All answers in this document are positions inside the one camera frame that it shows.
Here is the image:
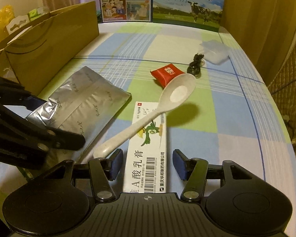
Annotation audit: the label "silver foil pouch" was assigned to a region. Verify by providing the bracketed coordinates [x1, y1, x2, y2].
[25, 66, 133, 163]

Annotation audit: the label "white parrot ointment box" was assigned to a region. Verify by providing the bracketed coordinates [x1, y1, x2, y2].
[123, 113, 167, 193]

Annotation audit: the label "beige plastic spoon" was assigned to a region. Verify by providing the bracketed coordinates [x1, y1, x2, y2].
[93, 73, 196, 158]

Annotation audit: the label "red snack packet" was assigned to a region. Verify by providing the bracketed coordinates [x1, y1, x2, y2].
[150, 64, 184, 88]

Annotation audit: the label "black cable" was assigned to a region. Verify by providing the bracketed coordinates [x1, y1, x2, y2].
[186, 53, 205, 78]

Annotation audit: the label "clear plastic container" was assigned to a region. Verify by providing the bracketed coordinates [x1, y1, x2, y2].
[199, 40, 229, 65]

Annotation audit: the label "brown cardboard box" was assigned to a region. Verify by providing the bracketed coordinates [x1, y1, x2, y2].
[0, 1, 99, 95]

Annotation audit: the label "checked blue green tablecloth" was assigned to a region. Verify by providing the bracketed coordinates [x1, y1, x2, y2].
[0, 23, 296, 236]

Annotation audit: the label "yellow plastic bag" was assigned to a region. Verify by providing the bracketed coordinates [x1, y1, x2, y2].
[0, 5, 15, 42]

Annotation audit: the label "green tissue packs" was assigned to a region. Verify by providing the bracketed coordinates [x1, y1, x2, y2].
[28, 7, 50, 22]

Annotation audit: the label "chair with quilted cover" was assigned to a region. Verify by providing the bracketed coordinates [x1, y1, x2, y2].
[268, 42, 296, 146]

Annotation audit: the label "dark blue milk carton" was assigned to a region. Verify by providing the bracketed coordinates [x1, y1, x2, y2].
[100, 0, 151, 23]

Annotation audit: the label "brown thick curtain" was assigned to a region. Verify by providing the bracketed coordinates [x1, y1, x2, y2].
[222, 0, 296, 84]

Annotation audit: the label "light blue milk carton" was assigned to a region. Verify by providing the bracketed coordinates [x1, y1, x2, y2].
[152, 0, 225, 32]

